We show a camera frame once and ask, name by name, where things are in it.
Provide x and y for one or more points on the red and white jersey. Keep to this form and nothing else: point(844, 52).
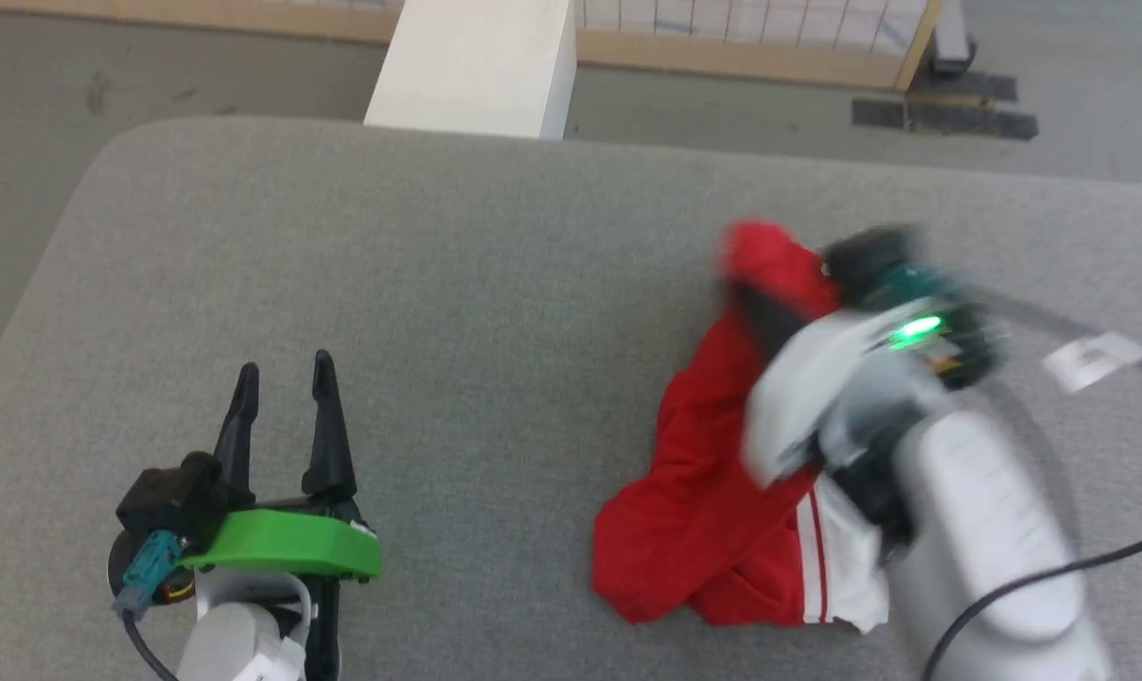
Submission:
point(703, 473)

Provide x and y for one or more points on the white box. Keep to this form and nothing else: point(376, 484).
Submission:
point(481, 66)

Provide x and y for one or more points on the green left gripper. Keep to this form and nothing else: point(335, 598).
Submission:
point(282, 544)

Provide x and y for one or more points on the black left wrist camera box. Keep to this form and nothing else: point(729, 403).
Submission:
point(173, 497)

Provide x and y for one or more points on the wooden fence with grid panel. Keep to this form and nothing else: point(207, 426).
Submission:
point(722, 59)

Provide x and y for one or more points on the short black floor tape strip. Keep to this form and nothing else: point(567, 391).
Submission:
point(968, 87)

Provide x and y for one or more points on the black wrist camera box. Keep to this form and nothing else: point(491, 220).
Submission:
point(878, 265)
point(173, 497)

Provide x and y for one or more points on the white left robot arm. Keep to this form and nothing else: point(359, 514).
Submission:
point(230, 638)

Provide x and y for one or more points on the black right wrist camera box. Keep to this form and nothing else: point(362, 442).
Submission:
point(878, 265)

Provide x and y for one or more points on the long black floor tape strip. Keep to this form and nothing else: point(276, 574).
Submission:
point(949, 119)

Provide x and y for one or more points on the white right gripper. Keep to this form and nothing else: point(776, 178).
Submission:
point(816, 388)

